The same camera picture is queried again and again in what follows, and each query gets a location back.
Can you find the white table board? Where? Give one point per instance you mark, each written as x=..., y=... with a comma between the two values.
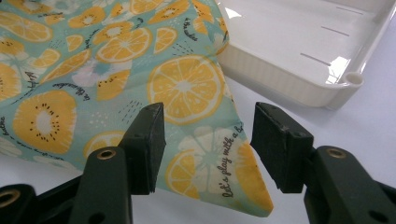
x=358, y=130

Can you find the white plastic tray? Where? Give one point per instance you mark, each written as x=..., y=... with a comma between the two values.
x=289, y=40

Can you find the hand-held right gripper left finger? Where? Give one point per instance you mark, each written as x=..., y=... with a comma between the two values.
x=141, y=149

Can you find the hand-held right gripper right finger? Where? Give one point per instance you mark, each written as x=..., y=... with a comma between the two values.
x=280, y=146

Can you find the fruit print cloth bag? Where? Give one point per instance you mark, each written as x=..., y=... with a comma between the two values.
x=93, y=77

